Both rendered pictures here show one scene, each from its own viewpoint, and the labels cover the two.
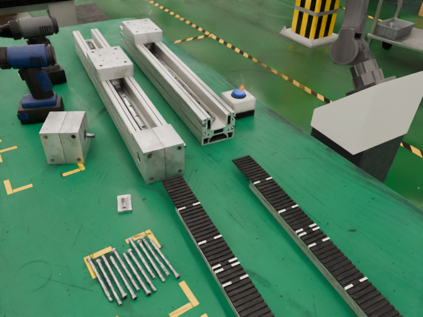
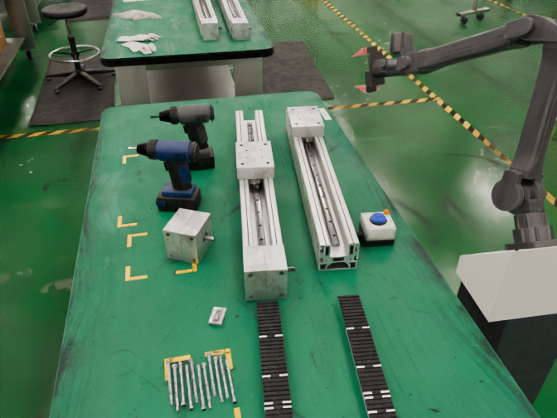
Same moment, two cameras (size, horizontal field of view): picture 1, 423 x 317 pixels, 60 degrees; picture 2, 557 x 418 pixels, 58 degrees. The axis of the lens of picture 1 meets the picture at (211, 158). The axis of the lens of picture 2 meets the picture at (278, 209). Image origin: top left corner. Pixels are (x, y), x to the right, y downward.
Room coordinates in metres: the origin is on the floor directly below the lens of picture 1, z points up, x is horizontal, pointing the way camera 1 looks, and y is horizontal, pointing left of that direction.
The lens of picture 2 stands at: (-0.10, -0.25, 1.66)
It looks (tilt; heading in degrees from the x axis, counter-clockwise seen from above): 36 degrees down; 23
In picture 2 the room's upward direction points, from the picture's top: straight up
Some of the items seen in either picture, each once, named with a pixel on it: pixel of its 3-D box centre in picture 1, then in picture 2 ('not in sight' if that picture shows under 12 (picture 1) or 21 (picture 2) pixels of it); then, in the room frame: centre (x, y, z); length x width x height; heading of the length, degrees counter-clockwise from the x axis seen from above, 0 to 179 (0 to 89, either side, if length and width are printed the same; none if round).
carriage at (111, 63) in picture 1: (109, 66); (254, 163); (1.11, 0.34, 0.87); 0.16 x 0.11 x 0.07; 28
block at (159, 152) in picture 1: (163, 152); (269, 272); (0.72, 0.12, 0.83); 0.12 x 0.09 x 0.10; 118
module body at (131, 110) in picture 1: (112, 80); (254, 177); (1.11, 0.34, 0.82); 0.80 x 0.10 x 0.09; 28
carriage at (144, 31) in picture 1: (142, 34); (304, 124); (1.42, 0.29, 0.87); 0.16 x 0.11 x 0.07; 28
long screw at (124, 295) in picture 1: (113, 275); (181, 382); (0.40, 0.17, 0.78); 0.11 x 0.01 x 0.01; 36
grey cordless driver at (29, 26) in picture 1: (30, 53); (185, 137); (1.15, 0.61, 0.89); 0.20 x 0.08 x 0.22; 124
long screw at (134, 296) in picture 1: (122, 277); (188, 386); (0.40, 0.15, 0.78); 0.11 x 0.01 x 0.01; 36
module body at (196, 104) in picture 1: (165, 71); (315, 173); (1.20, 0.17, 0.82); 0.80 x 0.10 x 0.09; 28
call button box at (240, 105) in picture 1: (235, 104); (374, 228); (1.01, -0.07, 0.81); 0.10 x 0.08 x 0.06; 118
